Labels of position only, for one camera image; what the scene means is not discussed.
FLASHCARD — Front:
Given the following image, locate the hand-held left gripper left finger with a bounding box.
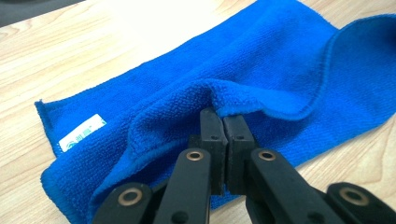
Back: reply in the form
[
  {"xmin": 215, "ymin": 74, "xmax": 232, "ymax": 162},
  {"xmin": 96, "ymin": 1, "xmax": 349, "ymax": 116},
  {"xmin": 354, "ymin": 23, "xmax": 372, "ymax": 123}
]
[{"xmin": 188, "ymin": 106, "xmax": 229, "ymax": 196}]

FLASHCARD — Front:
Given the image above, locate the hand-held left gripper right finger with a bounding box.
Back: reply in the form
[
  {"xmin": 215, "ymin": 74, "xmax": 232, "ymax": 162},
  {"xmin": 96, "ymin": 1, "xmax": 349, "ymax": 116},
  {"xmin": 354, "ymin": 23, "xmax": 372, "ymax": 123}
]
[{"xmin": 223, "ymin": 115, "xmax": 260, "ymax": 195}]

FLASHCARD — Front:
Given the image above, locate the blue microfibre towel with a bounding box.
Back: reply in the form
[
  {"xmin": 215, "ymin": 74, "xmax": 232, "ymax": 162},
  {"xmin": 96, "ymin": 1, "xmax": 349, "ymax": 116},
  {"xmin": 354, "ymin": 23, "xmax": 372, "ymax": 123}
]
[{"xmin": 34, "ymin": 0, "xmax": 396, "ymax": 224}]

